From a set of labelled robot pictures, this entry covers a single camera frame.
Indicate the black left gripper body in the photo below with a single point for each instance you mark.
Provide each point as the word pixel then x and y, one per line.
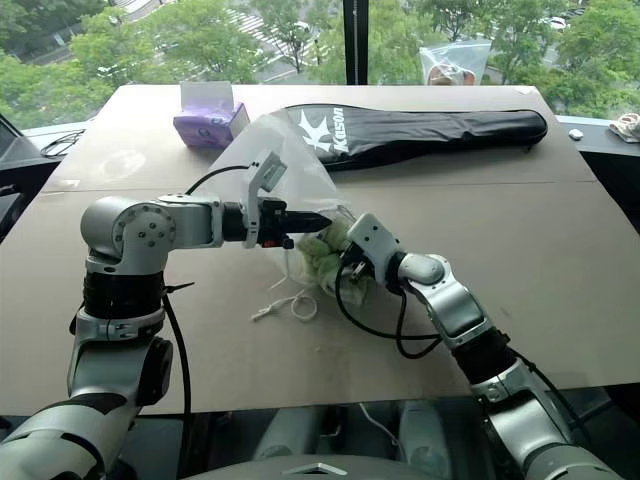
pixel 272 225

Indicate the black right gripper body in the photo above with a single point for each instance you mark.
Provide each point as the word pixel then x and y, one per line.
pixel 356 265

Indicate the green and white towel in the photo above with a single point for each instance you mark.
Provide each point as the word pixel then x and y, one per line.
pixel 325 255

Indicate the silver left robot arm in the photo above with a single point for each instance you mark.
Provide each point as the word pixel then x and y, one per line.
pixel 140 235

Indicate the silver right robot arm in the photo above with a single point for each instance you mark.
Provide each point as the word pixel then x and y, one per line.
pixel 465 310

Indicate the clear plastic zip bag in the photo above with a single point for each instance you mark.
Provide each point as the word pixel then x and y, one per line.
pixel 457 62

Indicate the purple tissue box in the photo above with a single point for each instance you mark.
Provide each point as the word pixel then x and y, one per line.
pixel 212 125

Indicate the black Kason racket cover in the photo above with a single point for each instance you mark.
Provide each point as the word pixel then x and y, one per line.
pixel 430 132

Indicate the grey rounded robot leg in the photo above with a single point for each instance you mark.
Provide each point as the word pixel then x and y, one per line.
pixel 424 435
pixel 287 432

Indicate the grey robot torso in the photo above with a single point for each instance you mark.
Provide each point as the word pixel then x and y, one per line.
pixel 320 467

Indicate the small white oval object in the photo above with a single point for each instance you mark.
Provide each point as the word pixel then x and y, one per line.
pixel 575 134

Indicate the black side table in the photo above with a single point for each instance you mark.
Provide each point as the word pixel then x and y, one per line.
pixel 22 170

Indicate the beige patterned cloth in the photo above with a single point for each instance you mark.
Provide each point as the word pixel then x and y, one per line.
pixel 626 127

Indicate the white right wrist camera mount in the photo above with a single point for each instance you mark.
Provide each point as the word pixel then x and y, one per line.
pixel 377 240

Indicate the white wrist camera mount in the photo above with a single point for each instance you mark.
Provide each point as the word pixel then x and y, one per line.
pixel 377 240
pixel 270 170

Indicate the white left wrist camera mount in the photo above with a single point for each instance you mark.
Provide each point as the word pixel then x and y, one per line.
pixel 270 170

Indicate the black window frame post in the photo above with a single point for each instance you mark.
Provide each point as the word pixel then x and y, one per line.
pixel 356 40

